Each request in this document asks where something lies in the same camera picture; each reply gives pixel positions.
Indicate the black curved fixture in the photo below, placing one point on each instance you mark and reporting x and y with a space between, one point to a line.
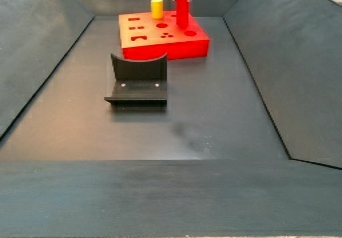
141 81

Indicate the yellow cylinder peg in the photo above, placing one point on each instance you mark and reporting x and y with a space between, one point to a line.
157 9

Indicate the red star prism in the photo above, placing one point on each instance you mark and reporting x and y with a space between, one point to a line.
182 13

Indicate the red shape-sorter block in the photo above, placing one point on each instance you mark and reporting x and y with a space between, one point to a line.
147 38

